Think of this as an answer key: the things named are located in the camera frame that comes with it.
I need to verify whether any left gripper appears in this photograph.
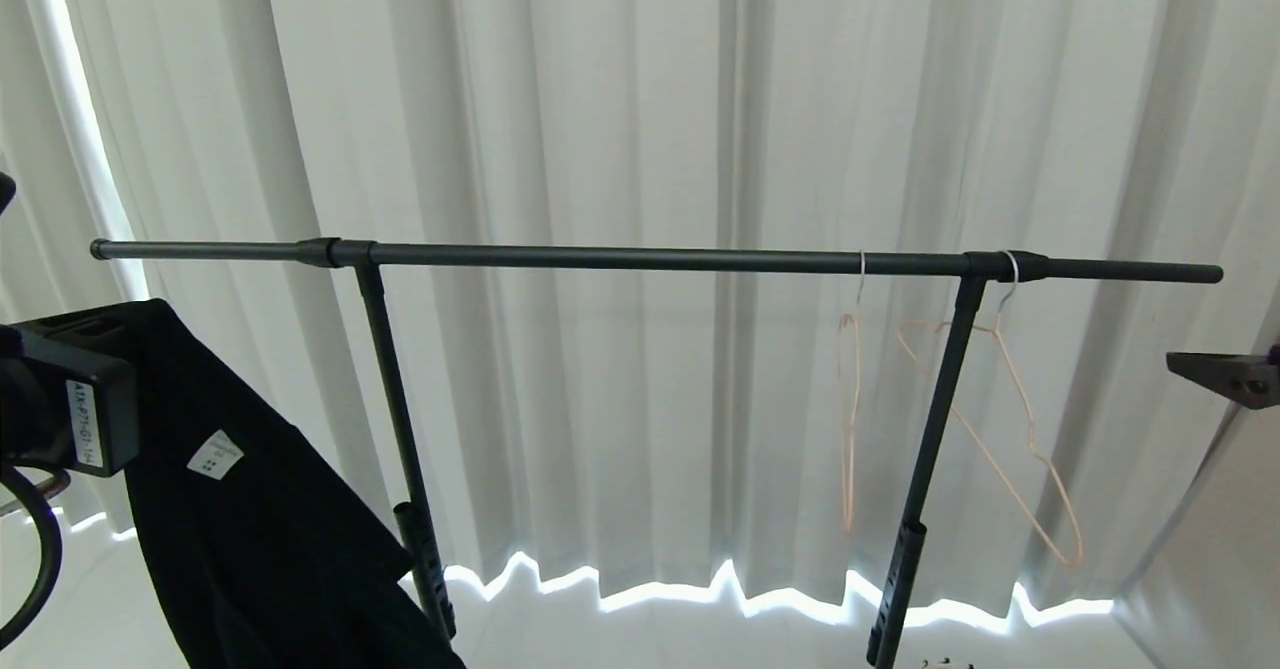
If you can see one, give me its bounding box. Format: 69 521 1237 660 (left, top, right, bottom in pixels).
0 301 140 479

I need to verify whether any black garment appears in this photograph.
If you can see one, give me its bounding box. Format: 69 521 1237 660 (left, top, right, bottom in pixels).
118 296 467 669

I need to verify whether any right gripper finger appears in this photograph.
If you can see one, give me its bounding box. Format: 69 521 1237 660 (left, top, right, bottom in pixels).
1166 343 1280 411

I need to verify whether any white curtain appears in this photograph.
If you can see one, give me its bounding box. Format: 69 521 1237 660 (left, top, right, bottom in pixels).
0 0 1280 640

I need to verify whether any black clothes rack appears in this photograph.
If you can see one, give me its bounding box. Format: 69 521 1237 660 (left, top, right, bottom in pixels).
89 237 1225 669

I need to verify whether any pink clothes hanger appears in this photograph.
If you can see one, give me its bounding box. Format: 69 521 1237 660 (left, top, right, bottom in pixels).
837 252 868 536
896 250 1085 569

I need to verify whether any black cable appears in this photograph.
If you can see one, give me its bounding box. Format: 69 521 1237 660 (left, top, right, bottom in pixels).
0 463 64 652

